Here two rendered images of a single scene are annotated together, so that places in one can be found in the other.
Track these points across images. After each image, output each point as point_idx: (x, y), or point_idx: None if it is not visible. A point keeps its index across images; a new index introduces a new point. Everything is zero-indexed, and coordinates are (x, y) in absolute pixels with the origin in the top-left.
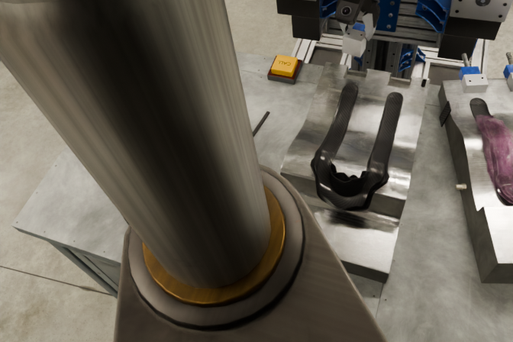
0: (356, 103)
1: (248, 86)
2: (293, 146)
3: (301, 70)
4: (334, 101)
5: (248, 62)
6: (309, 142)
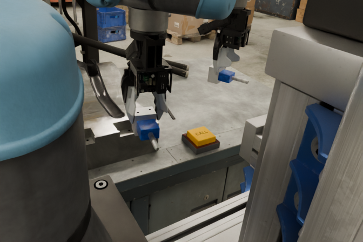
0: (105, 111)
1: (208, 125)
2: (115, 68)
3: (190, 150)
4: (122, 107)
5: (235, 136)
6: (110, 76)
